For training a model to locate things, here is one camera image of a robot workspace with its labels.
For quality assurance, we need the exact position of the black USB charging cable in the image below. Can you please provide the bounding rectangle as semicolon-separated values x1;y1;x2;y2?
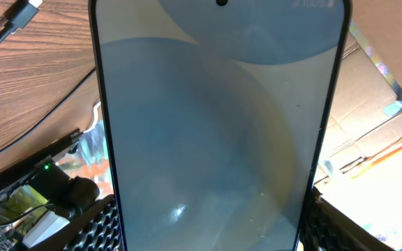
0;0;97;165

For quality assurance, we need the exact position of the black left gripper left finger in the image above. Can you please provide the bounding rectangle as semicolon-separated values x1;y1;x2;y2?
28;195;121;251

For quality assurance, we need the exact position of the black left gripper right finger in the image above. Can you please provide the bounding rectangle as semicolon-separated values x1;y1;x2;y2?
300;188;394;251

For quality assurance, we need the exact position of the dark blue Samsung smartphone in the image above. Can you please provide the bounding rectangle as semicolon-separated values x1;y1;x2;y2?
89;0;352;250

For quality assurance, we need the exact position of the brown cardboard backdrop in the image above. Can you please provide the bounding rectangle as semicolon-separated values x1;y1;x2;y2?
315;0;402;181

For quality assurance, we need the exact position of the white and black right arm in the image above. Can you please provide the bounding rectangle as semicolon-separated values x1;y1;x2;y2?
0;130;100;250

